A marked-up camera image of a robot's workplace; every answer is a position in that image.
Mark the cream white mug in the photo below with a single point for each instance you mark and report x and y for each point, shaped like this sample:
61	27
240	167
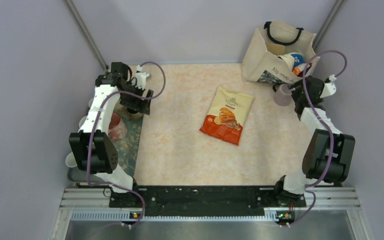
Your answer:
70	160

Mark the orange snack packet in bag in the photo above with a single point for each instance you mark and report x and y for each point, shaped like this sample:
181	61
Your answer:
299	69

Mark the blue white package in bag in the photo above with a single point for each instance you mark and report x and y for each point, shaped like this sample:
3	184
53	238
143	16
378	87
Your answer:
294	59

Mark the small brown striped cup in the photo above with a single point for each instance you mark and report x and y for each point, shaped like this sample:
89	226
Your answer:
133	112

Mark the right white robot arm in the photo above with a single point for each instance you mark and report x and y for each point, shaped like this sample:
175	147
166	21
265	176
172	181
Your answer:
329	153

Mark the large pink mug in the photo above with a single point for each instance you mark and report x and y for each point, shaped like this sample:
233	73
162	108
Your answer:
117	128

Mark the teal floral placemat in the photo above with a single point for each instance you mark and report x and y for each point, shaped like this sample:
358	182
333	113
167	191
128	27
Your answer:
128	146

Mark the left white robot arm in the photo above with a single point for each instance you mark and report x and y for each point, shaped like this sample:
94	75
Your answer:
92	147

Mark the metal corner frame rail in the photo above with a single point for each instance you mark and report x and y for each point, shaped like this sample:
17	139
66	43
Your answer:
84	31

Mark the orange chips bag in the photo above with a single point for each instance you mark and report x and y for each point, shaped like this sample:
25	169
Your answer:
227	115

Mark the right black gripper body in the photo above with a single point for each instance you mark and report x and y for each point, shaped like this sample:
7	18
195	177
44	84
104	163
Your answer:
298	95

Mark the blue grey mug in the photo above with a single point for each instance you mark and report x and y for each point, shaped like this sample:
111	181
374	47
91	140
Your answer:
90	103

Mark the lilac mug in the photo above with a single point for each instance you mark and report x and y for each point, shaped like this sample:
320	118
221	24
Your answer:
282	95

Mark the beige canvas tote bag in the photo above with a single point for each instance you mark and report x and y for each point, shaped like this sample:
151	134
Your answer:
264	59

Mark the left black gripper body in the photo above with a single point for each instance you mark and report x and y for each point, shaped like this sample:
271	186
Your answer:
133	102

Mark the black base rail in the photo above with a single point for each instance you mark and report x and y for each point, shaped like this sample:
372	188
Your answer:
204	200

